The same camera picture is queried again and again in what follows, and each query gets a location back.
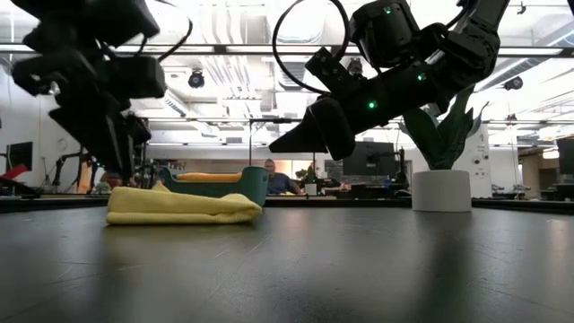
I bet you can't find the white plant pot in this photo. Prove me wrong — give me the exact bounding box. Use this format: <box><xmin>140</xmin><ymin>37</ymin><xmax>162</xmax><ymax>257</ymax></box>
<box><xmin>411</xmin><ymin>169</ymin><xmax>474</xmax><ymax>213</ymax></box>

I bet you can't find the red object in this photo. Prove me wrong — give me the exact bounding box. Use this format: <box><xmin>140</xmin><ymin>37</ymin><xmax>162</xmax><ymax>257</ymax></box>
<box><xmin>0</xmin><ymin>163</ymin><xmax>28</xmax><ymax>180</ymax></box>

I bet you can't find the black angled stand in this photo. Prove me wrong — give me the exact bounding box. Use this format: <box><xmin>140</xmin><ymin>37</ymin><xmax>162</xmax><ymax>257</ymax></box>
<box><xmin>0</xmin><ymin>176</ymin><xmax>41</xmax><ymax>198</ymax></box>

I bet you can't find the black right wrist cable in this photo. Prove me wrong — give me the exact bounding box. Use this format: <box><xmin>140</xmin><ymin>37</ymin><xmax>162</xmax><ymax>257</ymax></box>
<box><xmin>271</xmin><ymin>0</ymin><xmax>352</xmax><ymax>96</ymax></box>

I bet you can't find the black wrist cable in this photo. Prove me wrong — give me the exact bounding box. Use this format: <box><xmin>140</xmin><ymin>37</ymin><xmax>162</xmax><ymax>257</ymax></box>
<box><xmin>271</xmin><ymin>0</ymin><xmax>352</xmax><ymax>96</ymax></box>
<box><xmin>134</xmin><ymin>16</ymin><xmax>195</xmax><ymax>63</ymax></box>

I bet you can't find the green snake plant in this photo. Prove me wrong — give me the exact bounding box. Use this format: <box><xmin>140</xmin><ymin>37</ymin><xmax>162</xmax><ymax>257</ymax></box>
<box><xmin>398</xmin><ymin>84</ymin><xmax>490</xmax><ymax>171</ymax></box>

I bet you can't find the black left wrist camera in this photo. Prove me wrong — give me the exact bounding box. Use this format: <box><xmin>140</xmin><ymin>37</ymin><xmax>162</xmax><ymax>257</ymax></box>
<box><xmin>78</xmin><ymin>0</ymin><xmax>161</xmax><ymax>49</ymax></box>

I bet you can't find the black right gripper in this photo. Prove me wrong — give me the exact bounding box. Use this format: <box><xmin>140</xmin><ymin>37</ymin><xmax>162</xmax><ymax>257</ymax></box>
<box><xmin>267</xmin><ymin>47</ymin><xmax>450</xmax><ymax>162</ymax></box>

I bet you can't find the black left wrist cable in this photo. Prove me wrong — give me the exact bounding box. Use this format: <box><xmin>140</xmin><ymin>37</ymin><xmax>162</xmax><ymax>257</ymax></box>
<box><xmin>134</xmin><ymin>16</ymin><xmax>195</xmax><ymax>63</ymax></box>

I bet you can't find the white machine housing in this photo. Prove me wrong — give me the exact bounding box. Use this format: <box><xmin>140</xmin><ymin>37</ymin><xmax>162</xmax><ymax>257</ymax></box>
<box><xmin>468</xmin><ymin>124</ymin><xmax>492</xmax><ymax>199</ymax></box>

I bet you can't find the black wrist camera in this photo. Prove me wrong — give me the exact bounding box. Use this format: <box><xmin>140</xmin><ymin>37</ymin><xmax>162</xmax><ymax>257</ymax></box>
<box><xmin>78</xmin><ymin>0</ymin><xmax>161</xmax><ymax>49</ymax></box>
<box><xmin>349</xmin><ymin>0</ymin><xmax>423</xmax><ymax>69</ymax></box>

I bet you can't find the yellow microfiber towel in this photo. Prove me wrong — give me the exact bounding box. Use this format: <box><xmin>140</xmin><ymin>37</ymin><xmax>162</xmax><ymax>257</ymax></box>
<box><xmin>106</xmin><ymin>180</ymin><xmax>264</xmax><ymax>226</ymax></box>

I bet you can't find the teal plastic bin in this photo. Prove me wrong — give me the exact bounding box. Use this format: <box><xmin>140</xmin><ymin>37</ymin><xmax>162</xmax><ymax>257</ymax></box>
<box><xmin>159</xmin><ymin>166</ymin><xmax>271</xmax><ymax>208</ymax></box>

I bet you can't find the dark orange microfiber towel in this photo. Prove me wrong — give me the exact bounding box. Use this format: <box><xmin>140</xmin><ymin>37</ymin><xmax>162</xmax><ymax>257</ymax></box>
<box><xmin>177</xmin><ymin>171</ymin><xmax>244</xmax><ymax>184</ymax></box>

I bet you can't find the black computer monitor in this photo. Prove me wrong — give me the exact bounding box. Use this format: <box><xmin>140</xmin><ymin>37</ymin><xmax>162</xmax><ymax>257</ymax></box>
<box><xmin>343</xmin><ymin>141</ymin><xmax>410</xmax><ymax>178</ymax></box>
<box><xmin>4</xmin><ymin>141</ymin><xmax>34</xmax><ymax>172</ymax></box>
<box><xmin>557</xmin><ymin>136</ymin><xmax>574</xmax><ymax>176</ymax></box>

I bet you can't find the person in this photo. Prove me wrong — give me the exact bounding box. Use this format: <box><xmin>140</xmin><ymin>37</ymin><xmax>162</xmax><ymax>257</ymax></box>
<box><xmin>264</xmin><ymin>158</ymin><xmax>303</xmax><ymax>196</ymax></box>

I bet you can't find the silver ventilation duct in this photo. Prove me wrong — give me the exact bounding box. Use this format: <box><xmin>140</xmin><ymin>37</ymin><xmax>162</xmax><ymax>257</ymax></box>
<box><xmin>277</xmin><ymin>60</ymin><xmax>310</xmax><ymax>91</ymax></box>

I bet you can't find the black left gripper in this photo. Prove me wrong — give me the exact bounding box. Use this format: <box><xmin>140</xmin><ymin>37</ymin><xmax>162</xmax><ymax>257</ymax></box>
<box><xmin>11</xmin><ymin>42</ymin><xmax>168</xmax><ymax>181</ymax></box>

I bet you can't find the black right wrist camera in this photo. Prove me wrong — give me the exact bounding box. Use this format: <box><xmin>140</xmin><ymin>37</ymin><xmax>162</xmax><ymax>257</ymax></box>
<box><xmin>349</xmin><ymin>0</ymin><xmax>423</xmax><ymax>69</ymax></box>

